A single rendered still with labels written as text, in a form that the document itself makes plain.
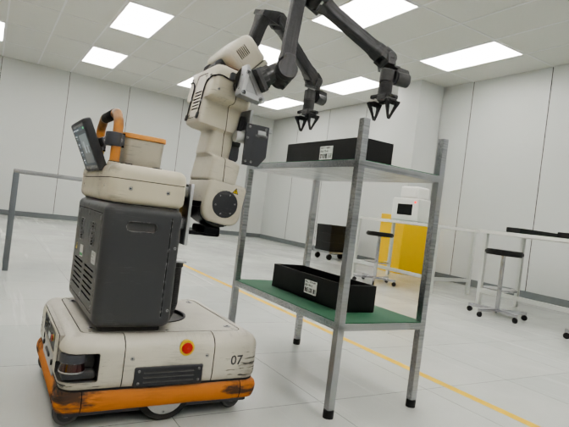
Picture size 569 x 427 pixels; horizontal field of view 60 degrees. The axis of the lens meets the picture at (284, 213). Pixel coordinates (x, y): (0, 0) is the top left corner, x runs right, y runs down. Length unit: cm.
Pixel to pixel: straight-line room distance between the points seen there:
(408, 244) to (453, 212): 82
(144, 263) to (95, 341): 27
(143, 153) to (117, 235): 33
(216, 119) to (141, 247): 59
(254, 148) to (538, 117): 575
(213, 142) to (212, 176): 14
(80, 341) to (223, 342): 46
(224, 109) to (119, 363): 97
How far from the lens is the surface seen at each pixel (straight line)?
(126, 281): 164
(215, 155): 189
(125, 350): 165
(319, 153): 224
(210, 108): 191
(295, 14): 203
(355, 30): 213
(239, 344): 179
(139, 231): 163
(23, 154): 1096
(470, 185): 771
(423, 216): 655
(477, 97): 799
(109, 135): 170
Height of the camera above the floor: 72
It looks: level
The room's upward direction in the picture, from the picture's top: 7 degrees clockwise
